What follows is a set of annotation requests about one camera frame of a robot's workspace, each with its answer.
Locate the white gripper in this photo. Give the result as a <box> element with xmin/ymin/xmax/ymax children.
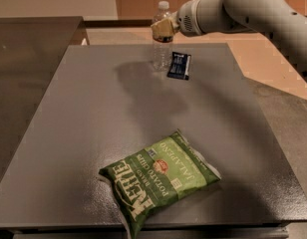
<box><xmin>151</xmin><ymin>0</ymin><xmax>203</xmax><ymax>43</ymax></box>

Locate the clear plastic water bottle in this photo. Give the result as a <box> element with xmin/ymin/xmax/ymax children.
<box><xmin>153</xmin><ymin>1</ymin><xmax>172</xmax><ymax>71</ymax></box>

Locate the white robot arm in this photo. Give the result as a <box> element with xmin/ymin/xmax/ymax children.
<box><xmin>152</xmin><ymin>0</ymin><xmax>307</xmax><ymax>84</ymax></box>

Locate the dark blue rxbar wrapper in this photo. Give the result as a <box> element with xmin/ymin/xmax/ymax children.
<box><xmin>167</xmin><ymin>52</ymin><xmax>191</xmax><ymax>80</ymax></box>

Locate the green Kettle jalapeno chips bag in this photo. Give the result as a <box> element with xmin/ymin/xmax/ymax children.
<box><xmin>99</xmin><ymin>130</ymin><xmax>221</xmax><ymax>239</ymax></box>

